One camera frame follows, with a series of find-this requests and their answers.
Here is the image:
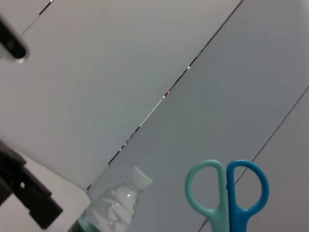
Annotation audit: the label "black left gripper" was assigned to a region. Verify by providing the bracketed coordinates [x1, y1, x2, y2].
[0, 140, 64, 230]

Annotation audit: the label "clear water bottle green label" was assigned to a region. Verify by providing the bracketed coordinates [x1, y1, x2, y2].
[70, 166, 153, 232]

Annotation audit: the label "blue scissors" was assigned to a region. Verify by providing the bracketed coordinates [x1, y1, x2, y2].
[184, 159, 270, 232]

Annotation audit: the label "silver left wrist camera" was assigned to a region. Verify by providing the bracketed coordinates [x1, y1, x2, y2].
[0, 12, 30, 64]

